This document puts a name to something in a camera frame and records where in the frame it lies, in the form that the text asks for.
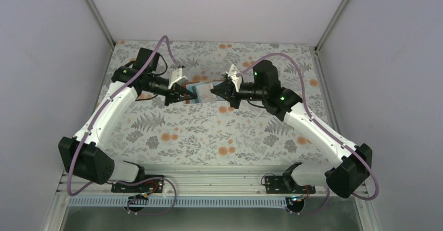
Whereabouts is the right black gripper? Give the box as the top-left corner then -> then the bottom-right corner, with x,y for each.
212,80 -> 267,108

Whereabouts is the brown leather card holder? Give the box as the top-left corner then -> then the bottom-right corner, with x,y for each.
184,80 -> 223,104

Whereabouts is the pink white credit card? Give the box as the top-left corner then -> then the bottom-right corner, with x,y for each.
195,83 -> 217,103

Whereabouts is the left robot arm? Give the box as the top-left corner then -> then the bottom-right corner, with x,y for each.
58,48 -> 197,192

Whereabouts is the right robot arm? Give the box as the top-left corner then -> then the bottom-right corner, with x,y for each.
211,60 -> 372,198

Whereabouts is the floral patterned table mat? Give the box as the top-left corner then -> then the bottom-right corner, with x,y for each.
103,42 -> 328,166

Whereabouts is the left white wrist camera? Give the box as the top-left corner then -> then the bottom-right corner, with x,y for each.
168,66 -> 189,89

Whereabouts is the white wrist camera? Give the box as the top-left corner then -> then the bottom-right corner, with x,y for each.
168,66 -> 189,89
225,64 -> 243,92

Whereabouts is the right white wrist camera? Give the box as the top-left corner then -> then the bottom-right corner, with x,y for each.
225,64 -> 243,92

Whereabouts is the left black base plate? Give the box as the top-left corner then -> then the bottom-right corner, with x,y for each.
111,175 -> 164,194

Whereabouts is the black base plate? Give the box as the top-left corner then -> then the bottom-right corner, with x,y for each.
111,175 -> 164,194
262,174 -> 316,194

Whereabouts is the aluminium rail frame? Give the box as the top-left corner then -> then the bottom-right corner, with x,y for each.
57,164 -> 368,197

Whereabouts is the slotted grey cable duct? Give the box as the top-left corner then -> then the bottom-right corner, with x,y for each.
68,195 -> 286,209

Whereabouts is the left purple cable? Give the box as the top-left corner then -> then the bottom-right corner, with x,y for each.
66,35 -> 177,216

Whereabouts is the purple cable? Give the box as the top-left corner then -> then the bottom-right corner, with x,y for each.
239,53 -> 380,217
66,35 -> 177,216

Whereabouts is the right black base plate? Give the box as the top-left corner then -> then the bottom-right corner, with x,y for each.
262,174 -> 316,194

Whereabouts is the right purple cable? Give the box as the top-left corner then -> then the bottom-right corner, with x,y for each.
239,53 -> 380,217

